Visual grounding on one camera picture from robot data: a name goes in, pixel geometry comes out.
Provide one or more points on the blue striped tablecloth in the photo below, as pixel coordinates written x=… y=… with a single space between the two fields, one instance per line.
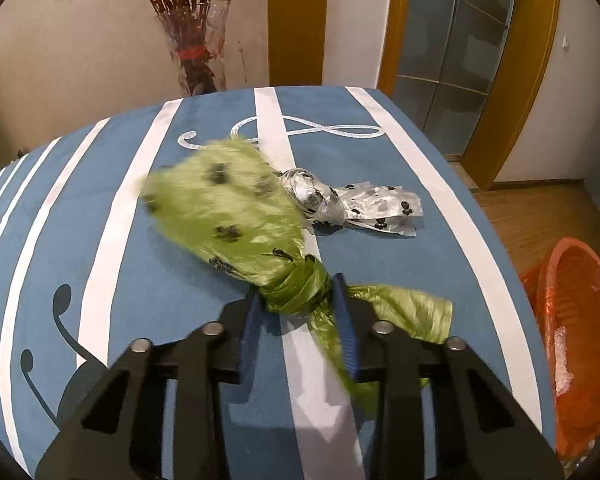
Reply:
x=130 y=260

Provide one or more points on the light green paw-print bag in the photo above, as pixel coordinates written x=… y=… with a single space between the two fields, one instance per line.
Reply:
x=230 y=210

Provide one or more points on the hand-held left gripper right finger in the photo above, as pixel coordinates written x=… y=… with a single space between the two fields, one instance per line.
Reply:
x=347 y=330

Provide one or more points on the small white wall hook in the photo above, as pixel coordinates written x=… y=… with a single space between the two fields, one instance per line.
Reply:
x=565 y=42

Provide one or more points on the clear glass vase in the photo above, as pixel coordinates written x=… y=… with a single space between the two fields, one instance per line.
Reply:
x=197 y=55

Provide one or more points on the yellow wooden door jamb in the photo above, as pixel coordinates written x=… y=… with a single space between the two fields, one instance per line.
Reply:
x=297 y=20

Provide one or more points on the grey paw-print plastic bag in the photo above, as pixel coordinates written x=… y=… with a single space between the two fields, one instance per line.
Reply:
x=360 y=205

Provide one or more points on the yellow wooden door frame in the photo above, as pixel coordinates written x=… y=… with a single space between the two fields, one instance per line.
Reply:
x=530 y=60

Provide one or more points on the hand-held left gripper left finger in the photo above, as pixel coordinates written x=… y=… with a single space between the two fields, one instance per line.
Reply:
x=250 y=330

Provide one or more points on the glass panel door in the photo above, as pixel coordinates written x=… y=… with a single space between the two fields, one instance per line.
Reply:
x=450 y=50

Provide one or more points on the orange plastic bin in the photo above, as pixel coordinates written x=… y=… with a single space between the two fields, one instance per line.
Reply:
x=585 y=320

